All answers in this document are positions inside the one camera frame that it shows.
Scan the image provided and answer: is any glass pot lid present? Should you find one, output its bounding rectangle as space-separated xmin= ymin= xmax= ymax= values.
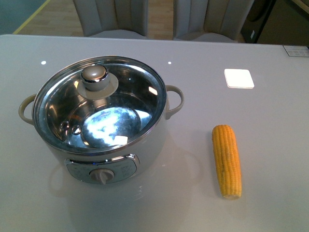
xmin=32 ymin=56 xmax=167 ymax=155

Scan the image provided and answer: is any yellow corn cob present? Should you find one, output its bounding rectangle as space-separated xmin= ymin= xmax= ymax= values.
xmin=212 ymin=125 xmax=242 ymax=200

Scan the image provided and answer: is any white electric cooking pot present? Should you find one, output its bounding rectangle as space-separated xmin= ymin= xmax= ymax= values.
xmin=18 ymin=65 xmax=184 ymax=185

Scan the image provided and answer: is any right beige upholstered chair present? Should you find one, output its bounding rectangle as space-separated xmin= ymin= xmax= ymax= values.
xmin=173 ymin=0 xmax=253 ymax=43

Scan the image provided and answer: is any beige upholstered chair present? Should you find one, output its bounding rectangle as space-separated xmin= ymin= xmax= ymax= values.
xmin=173 ymin=0 xmax=253 ymax=43
xmin=73 ymin=0 xmax=148 ymax=39

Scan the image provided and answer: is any left beige upholstered chair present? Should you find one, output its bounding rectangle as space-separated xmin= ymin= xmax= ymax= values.
xmin=73 ymin=0 xmax=148 ymax=39

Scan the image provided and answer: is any black washing machine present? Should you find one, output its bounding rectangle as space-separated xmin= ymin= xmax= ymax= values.
xmin=241 ymin=0 xmax=309 ymax=46

